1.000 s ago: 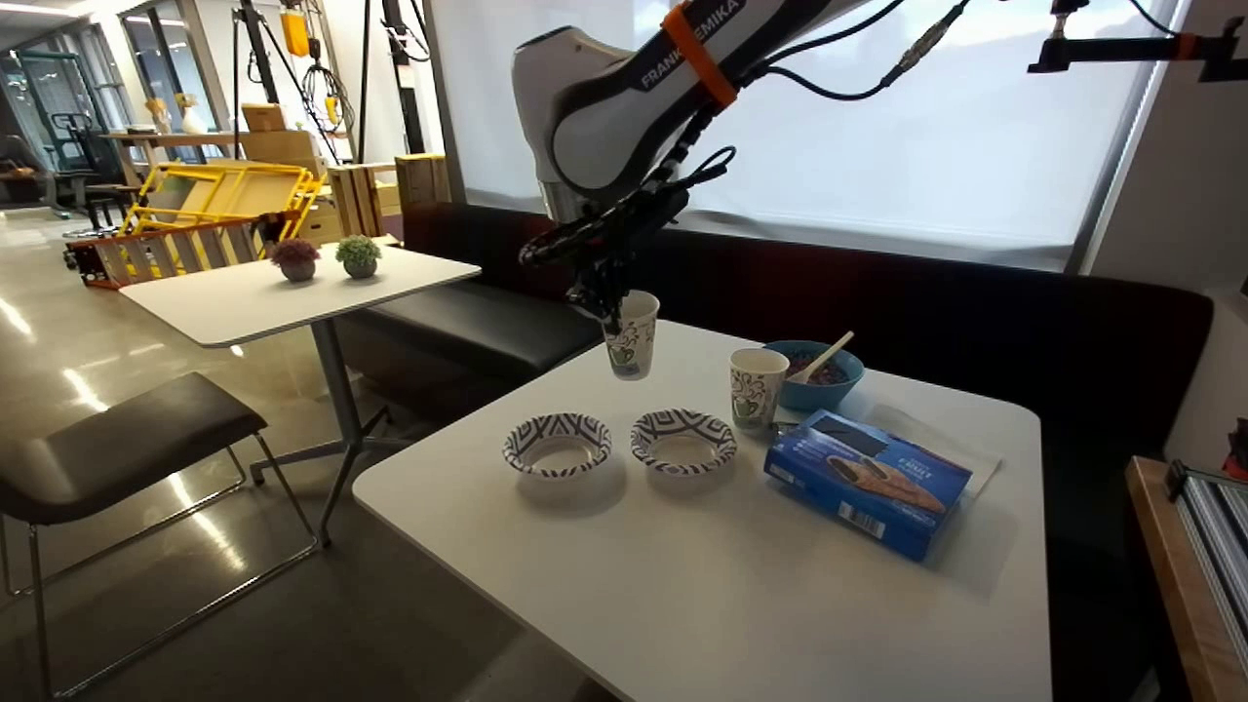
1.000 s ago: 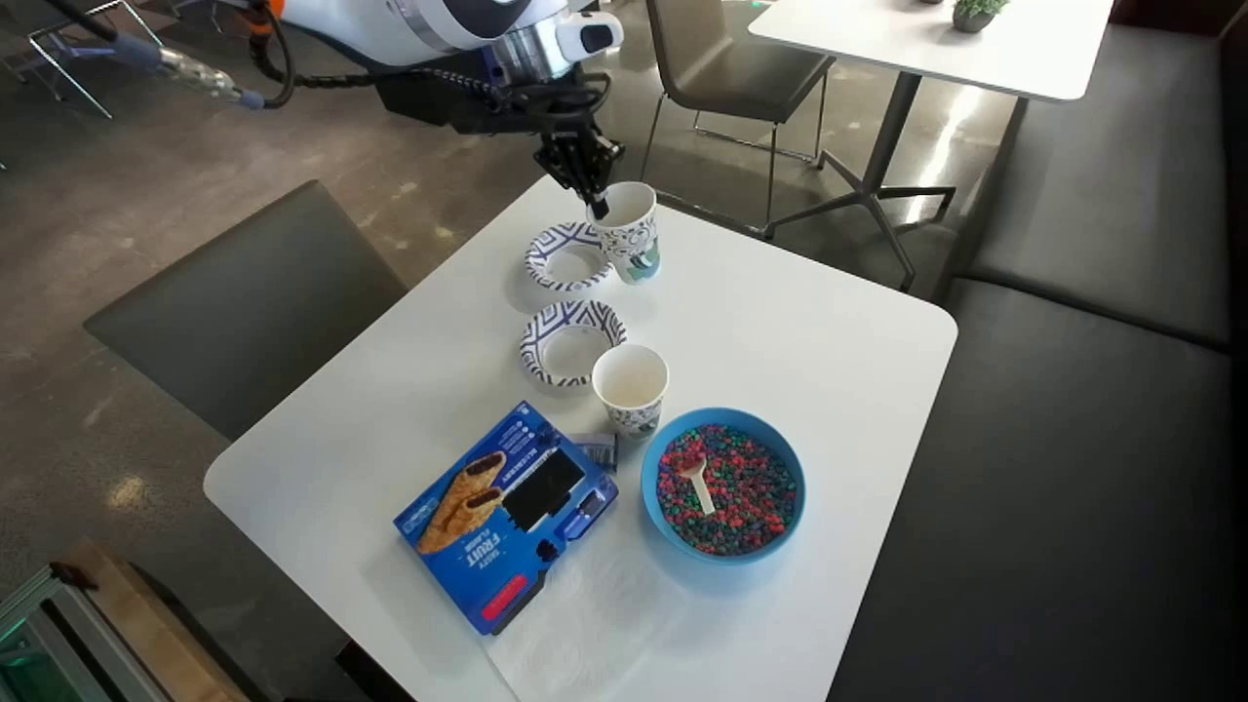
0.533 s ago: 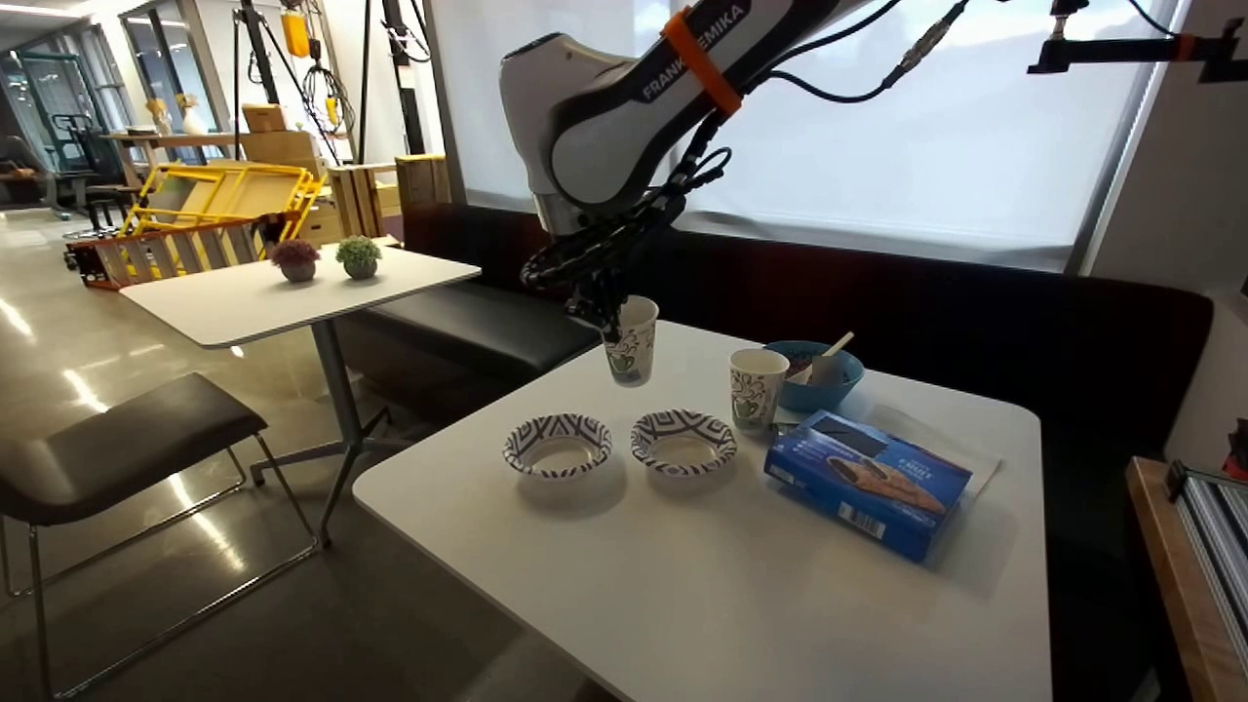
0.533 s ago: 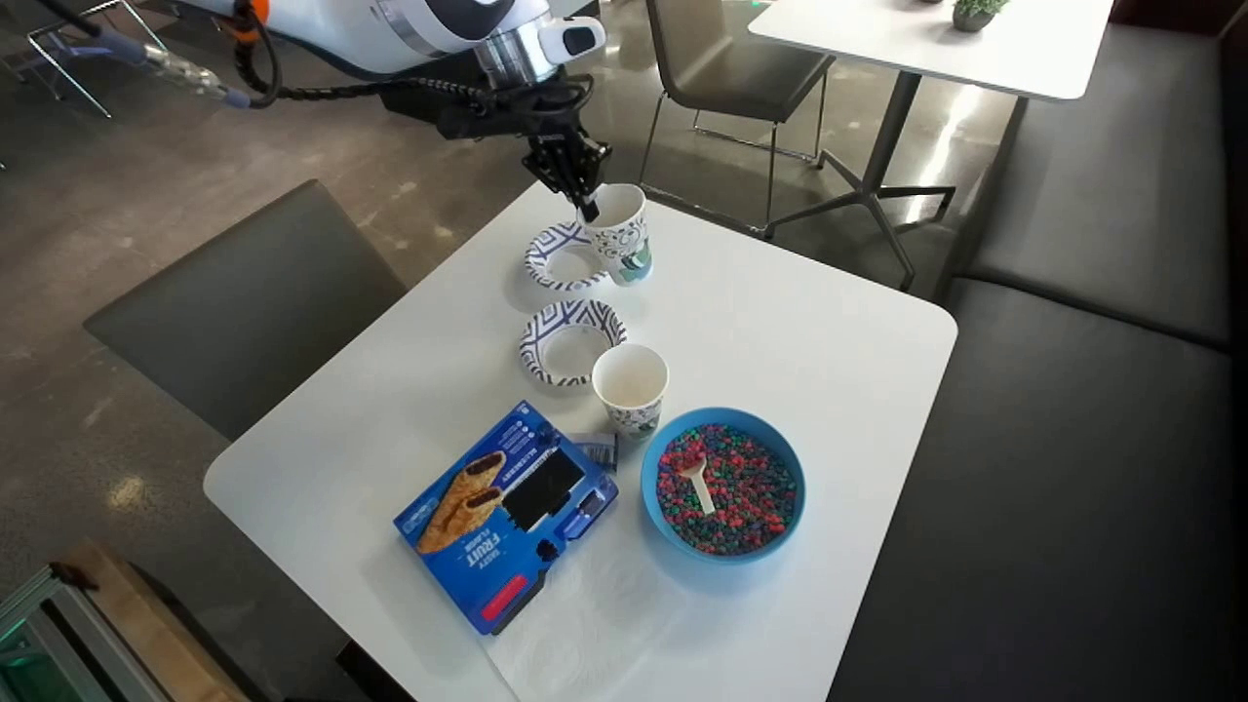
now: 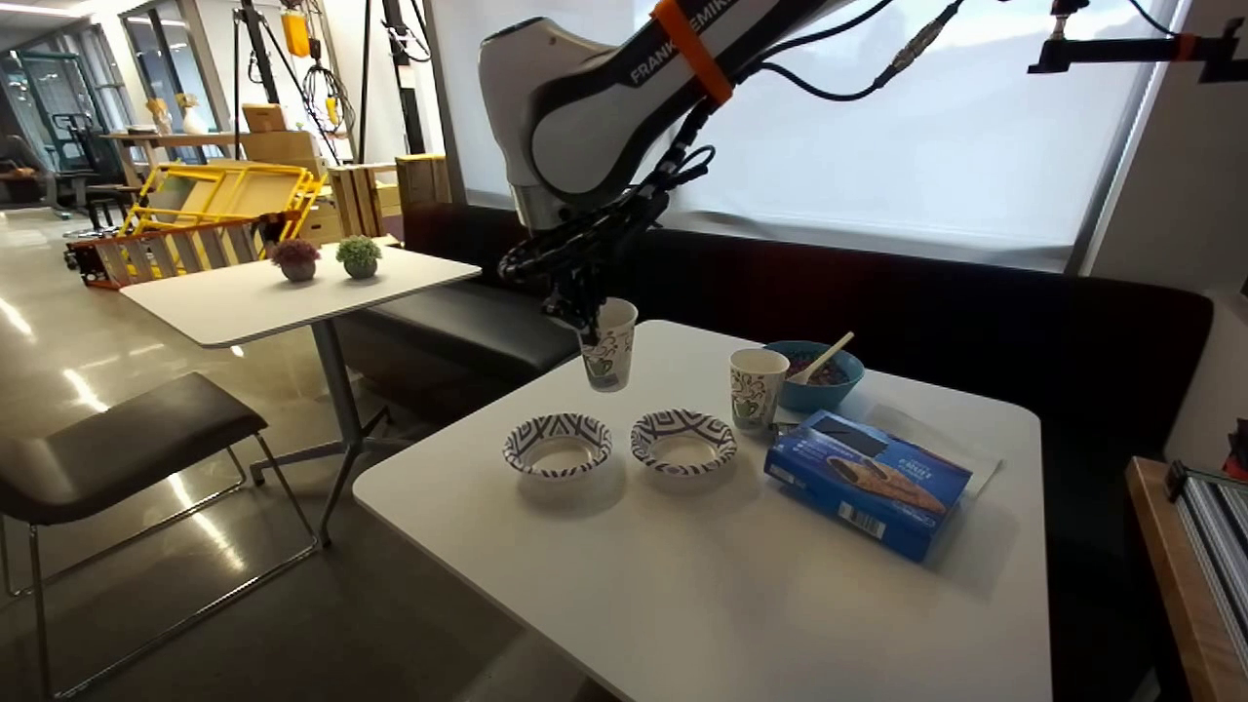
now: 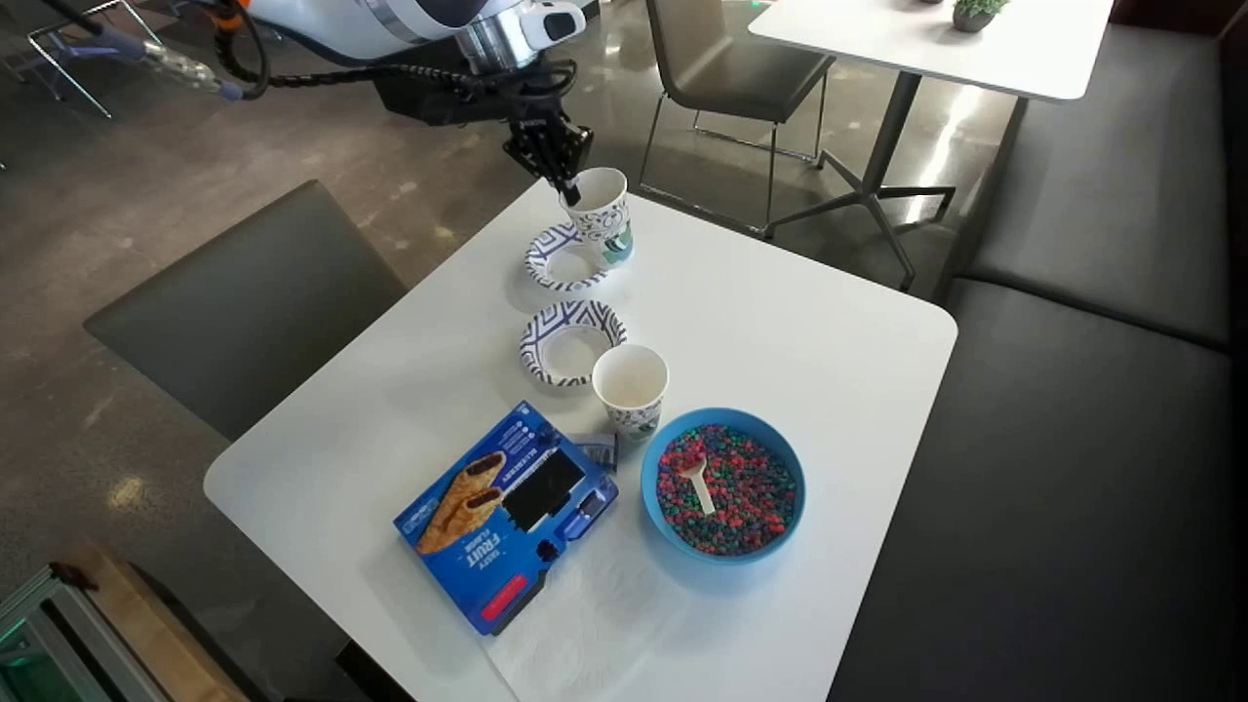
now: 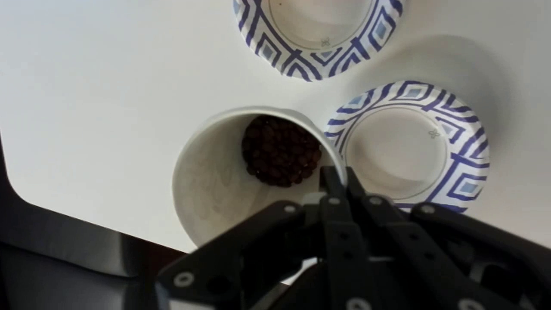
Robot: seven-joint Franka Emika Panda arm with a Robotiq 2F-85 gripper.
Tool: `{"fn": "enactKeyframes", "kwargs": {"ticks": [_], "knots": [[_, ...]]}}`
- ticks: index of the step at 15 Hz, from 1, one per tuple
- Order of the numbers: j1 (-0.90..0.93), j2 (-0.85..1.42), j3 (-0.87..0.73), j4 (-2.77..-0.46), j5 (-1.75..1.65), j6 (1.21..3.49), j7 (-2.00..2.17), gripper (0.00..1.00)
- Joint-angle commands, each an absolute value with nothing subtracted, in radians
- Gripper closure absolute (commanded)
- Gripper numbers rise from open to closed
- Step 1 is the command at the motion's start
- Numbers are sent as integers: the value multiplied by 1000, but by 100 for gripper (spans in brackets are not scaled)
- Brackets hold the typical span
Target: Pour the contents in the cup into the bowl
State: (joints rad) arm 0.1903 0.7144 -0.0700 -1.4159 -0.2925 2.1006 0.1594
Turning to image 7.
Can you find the patterned paper cup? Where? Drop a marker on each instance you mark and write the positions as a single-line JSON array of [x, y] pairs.
[[212, 190]]

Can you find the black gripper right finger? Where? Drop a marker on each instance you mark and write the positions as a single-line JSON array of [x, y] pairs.
[[458, 252]]

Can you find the black bench sofa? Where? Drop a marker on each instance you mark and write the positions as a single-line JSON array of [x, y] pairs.
[[57, 269]]

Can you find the blue patterned paper bowl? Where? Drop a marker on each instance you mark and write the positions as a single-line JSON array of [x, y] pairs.
[[298, 62], [458, 172]]

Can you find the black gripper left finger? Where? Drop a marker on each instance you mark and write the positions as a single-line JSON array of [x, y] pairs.
[[338, 246]]

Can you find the dark brown beans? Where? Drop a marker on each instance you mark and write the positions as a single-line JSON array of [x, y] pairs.
[[281, 152]]

